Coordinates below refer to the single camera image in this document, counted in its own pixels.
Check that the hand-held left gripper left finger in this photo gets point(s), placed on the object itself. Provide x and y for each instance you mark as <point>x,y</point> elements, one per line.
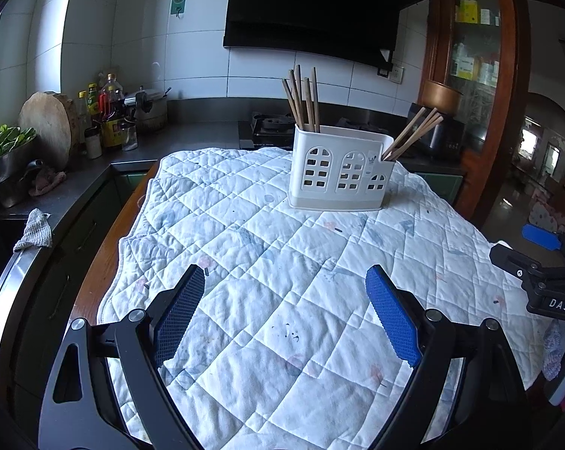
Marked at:
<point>179,318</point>

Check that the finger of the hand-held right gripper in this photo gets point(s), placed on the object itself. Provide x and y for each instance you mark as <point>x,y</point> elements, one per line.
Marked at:
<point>512,260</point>
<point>540,236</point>

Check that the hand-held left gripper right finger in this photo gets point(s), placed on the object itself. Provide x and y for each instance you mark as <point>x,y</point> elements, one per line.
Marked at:
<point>395,318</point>

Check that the white plastic utensil holder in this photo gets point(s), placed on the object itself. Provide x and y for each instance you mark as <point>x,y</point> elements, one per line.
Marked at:
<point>338,150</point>

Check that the bundle of chopsticks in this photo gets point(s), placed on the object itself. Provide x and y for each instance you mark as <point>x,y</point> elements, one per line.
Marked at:
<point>305,119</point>

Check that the pink dotted cloth box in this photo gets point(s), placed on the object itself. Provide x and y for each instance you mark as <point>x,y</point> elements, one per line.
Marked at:
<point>544,215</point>

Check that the person's patterned clothing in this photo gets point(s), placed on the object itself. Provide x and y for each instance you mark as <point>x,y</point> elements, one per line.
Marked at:
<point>554,351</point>

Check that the white quilted mat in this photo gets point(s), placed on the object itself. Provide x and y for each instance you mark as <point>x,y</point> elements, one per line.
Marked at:
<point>263,267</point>

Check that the black countertop cooker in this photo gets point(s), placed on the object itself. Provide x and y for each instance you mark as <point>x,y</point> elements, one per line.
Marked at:
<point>448,143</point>

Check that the wooden glass door cabinet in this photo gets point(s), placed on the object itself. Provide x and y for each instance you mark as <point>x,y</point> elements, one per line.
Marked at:
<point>516,103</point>

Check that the white rag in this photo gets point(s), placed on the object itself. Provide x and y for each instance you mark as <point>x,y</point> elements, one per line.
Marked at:
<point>35,232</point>

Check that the copper coloured pot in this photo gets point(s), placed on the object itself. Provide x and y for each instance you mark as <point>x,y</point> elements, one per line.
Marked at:
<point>444,96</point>

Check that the steel sink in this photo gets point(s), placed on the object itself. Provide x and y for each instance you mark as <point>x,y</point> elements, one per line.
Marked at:
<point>10,281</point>

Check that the glass seasoning shaker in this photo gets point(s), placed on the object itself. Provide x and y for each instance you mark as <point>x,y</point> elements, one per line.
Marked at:
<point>129,138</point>

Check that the pink rag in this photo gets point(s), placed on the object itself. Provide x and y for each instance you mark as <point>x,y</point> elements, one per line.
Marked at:
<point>48,183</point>

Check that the small white bottle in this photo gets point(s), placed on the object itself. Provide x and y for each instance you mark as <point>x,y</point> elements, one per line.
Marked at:
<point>94,145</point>

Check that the dark oil bottle yellow label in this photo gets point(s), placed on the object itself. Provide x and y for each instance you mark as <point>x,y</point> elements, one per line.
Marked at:
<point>112,131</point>

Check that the steel pressure cooker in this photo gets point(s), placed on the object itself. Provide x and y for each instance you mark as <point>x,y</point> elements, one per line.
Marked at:
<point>151,112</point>

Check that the black glass gas stove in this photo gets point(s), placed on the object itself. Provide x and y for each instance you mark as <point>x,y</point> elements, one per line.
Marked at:
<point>266,126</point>

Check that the clear bottle yellow cap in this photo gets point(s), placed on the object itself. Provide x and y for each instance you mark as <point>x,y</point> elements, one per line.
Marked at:
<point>83,117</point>

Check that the steel bowl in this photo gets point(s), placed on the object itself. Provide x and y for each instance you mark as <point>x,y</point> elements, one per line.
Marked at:
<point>6,168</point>

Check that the green bottle yellow cap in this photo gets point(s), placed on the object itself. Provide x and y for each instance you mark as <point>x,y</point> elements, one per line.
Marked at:
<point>93,103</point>

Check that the round wooden chopping board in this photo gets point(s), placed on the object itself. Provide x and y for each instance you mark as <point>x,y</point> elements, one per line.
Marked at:
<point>45,126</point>

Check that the yellow box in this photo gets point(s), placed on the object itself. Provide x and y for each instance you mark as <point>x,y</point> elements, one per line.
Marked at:
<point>468,11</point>

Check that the green leafy vegetables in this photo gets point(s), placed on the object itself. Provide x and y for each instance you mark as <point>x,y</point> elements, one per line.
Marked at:
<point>3,140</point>

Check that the black range hood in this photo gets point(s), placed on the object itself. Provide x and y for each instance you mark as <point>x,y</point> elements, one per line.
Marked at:
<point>310,9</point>

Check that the white wall socket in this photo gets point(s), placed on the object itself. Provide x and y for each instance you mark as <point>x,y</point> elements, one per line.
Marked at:
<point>396,75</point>

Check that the green wall hook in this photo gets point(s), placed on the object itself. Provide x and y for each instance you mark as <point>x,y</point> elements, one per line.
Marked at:
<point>178,2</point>

